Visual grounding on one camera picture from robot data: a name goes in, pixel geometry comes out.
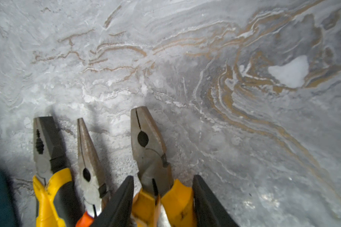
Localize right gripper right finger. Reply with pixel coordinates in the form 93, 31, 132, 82
192, 175, 239, 227

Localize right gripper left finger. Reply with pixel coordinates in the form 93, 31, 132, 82
91, 176, 134, 227

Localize orange black needle pliers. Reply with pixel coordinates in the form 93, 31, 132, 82
76, 118, 109, 227

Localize yellow black large pliers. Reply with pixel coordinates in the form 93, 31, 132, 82
131, 107, 197, 227

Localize yellow black combination pliers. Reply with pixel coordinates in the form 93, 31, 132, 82
33, 116, 81, 227

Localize teal plastic storage bin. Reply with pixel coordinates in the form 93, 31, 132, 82
0, 170, 18, 227

